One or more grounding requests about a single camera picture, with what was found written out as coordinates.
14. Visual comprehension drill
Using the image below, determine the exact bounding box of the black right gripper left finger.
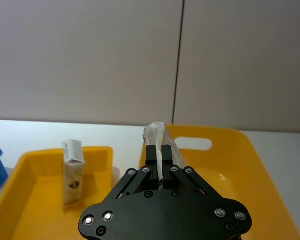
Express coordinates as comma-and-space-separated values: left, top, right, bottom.
106, 144, 159, 201

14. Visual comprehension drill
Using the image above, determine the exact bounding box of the small yellow plastic bin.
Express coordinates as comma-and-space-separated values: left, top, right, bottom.
0, 146, 115, 240

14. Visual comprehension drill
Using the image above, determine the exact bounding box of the large yellow plastic tray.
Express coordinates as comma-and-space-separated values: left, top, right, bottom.
139, 124, 300, 240

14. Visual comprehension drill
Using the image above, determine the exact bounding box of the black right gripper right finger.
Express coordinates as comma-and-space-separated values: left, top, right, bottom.
161, 144, 224, 199

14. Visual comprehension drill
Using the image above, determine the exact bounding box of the white snack packet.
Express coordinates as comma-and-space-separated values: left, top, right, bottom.
142, 121, 188, 191
61, 138, 87, 206

